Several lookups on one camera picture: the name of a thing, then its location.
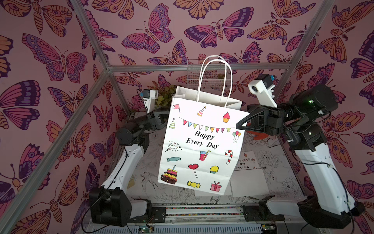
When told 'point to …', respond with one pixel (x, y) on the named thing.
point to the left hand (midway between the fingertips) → (180, 117)
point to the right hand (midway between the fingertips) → (241, 129)
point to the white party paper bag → (248, 179)
